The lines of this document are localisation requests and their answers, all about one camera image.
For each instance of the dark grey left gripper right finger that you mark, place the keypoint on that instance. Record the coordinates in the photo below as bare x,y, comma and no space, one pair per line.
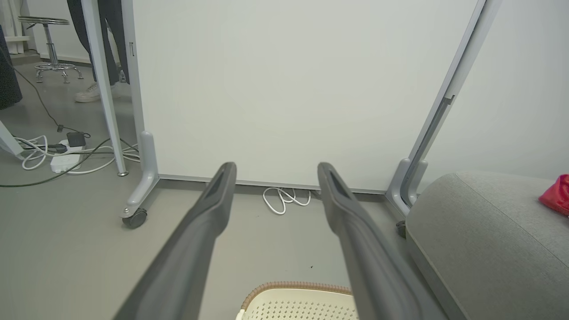
369,262

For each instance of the red garment with white print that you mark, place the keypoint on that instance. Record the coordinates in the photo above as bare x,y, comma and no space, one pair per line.
558,195

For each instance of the white sneaker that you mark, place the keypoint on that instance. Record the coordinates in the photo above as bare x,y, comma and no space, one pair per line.
91,93

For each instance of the black power adapter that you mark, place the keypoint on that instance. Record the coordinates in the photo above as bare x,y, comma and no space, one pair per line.
76,139

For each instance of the dark hanging fabric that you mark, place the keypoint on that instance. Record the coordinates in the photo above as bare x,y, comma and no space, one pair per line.
8,75

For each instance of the chrome round stool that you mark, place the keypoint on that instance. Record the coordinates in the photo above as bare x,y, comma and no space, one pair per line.
49,44

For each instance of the grey foot of narrow partition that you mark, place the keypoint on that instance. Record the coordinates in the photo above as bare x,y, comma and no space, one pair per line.
420,178

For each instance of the grey partition foot with caster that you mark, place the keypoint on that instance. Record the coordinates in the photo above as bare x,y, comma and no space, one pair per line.
144,182

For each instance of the grey metal table leg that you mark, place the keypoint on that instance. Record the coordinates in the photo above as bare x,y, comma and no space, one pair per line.
104,89

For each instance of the narrow white partition panel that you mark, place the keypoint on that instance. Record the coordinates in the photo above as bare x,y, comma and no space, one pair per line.
520,80

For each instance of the grey fabric sofa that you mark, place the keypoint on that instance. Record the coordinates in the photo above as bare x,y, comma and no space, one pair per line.
489,244

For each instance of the person legs dark trousers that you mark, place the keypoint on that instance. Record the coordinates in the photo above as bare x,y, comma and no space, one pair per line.
111,35

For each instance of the grey partition foot beside sofa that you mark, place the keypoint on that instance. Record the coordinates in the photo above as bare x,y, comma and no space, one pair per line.
395,191

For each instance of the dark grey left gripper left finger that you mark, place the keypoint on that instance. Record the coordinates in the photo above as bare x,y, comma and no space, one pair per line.
186,249

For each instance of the wide white partition panel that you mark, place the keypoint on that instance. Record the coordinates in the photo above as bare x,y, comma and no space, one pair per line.
289,89

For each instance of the cream perforated laundry basket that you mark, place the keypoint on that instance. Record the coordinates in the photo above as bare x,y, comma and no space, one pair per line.
293,304

